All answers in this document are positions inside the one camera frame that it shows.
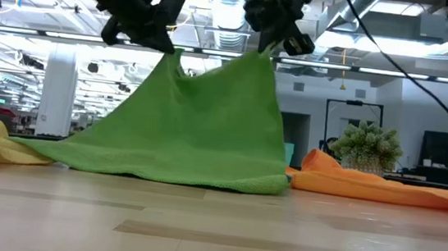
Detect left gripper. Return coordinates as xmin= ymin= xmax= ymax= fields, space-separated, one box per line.
xmin=93 ymin=0 xmax=181 ymax=55

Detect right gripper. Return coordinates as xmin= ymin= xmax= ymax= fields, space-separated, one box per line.
xmin=231 ymin=0 xmax=320 ymax=59

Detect green microfiber towel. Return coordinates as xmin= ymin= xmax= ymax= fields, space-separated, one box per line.
xmin=7 ymin=25 xmax=302 ymax=198

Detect teal translucent plastic basket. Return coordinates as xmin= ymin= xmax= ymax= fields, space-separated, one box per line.
xmin=281 ymin=142 xmax=295 ymax=168

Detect orange microfiber towel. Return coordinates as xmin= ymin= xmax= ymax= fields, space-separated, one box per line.
xmin=282 ymin=146 xmax=448 ymax=213

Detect long ceiling light bar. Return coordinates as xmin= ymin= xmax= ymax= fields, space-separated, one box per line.
xmin=0 ymin=25 xmax=448 ymax=84

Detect white room pillar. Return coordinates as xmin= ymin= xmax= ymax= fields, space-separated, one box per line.
xmin=34 ymin=41 xmax=83 ymax=139

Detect artificial green potted plant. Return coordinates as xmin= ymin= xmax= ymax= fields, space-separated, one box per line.
xmin=326 ymin=117 xmax=406 ymax=179

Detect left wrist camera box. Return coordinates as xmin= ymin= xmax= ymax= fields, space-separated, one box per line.
xmin=151 ymin=0 xmax=186 ymax=28

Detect black rectangular frame stand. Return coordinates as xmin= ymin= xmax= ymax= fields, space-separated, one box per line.
xmin=322 ymin=98 xmax=385 ymax=157

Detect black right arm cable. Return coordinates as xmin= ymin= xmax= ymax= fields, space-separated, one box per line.
xmin=327 ymin=0 xmax=448 ymax=144

